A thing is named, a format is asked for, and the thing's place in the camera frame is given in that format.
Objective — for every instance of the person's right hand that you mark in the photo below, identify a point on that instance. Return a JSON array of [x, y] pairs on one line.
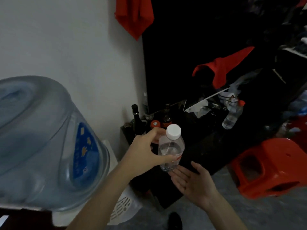
[[194, 184]]

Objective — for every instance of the person's left hand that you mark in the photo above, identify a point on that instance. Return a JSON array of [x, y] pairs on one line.
[[141, 155]]

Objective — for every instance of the clear water bottle red label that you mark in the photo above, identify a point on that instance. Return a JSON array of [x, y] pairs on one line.
[[171, 147]]

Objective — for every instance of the red cap bottle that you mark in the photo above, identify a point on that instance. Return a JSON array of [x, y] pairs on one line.
[[232, 116]]

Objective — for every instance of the person's left forearm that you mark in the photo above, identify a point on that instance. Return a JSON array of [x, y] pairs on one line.
[[100, 203]]

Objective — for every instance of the person's right black shoe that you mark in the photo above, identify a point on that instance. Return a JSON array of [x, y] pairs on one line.
[[175, 220]]

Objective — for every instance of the white water dispenser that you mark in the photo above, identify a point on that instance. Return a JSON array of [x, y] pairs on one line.
[[124, 208]]

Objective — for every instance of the large blue water jug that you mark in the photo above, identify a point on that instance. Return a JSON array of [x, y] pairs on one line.
[[48, 141]]

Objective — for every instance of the dark wine bottle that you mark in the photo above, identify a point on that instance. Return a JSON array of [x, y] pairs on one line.
[[137, 122]]

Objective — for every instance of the orange lid jar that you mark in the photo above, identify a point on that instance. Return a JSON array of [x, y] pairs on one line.
[[155, 124]]

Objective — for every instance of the clear glass cup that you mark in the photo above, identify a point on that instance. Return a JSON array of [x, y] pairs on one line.
[[148, 116]]

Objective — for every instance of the brown glass bottle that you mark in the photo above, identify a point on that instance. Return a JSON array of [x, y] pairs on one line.
[[166, 117]]

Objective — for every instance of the white mug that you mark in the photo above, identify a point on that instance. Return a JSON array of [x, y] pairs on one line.
[[226, 96]]

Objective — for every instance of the pile of dark clothes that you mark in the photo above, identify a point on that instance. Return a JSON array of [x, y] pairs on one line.
[[283, 26]]

